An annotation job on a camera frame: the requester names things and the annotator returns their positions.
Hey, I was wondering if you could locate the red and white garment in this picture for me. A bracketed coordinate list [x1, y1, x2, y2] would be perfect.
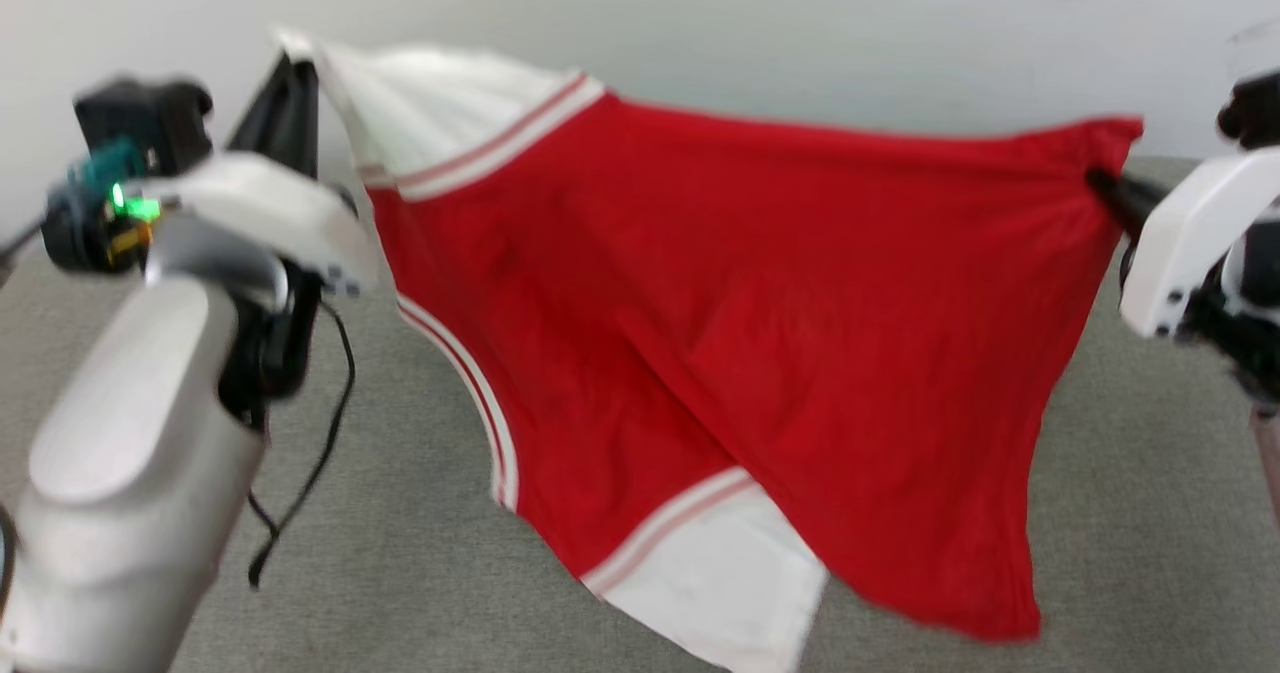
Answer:
[272, 28, 1146, 673]

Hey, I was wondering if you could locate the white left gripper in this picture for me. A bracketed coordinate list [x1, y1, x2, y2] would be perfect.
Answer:
[130, 53, 381, 296]

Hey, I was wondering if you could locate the teal left camera connector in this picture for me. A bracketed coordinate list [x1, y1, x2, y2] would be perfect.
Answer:
[65, 136, 151, 199]

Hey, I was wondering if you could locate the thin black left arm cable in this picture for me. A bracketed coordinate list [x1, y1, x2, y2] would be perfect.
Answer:
[245, 298, 358, 591]

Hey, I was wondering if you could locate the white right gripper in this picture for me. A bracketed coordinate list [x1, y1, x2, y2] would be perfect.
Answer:
[1088, 148, 1280, 339]

